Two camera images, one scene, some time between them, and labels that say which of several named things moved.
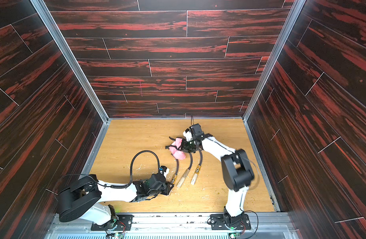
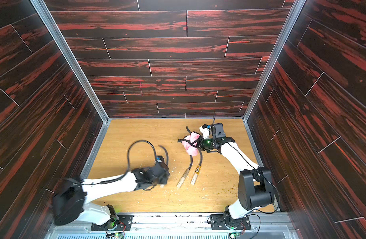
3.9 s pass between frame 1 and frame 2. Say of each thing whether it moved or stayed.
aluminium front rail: stayed
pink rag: moved
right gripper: moved
